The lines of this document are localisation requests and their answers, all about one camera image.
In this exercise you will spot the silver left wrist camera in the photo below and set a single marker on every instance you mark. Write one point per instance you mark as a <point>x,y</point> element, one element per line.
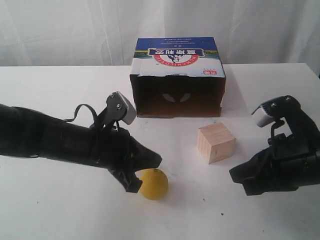
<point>119,108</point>

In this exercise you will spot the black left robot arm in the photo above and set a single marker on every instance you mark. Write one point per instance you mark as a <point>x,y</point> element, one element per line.
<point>25,133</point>

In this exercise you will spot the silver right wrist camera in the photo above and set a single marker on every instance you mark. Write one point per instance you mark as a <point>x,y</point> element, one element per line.
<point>289,108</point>

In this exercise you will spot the yellow ball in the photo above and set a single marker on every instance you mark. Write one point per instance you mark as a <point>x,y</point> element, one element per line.
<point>155,184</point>

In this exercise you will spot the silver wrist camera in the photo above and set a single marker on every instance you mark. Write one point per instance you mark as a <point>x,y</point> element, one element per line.
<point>289,108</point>
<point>119,108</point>

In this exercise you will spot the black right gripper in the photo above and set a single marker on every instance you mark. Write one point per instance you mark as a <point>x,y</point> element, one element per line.
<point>290,162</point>

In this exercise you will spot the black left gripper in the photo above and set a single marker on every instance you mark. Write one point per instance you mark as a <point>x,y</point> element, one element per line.
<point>123,156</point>

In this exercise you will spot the wooden cube block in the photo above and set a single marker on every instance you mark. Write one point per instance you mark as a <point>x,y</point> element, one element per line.
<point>215,142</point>

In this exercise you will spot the blue white cardboard box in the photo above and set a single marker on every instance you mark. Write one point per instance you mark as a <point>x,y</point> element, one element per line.
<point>177,77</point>

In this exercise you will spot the white curtain backdrop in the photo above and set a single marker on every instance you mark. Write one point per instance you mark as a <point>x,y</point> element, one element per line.
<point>104,32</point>

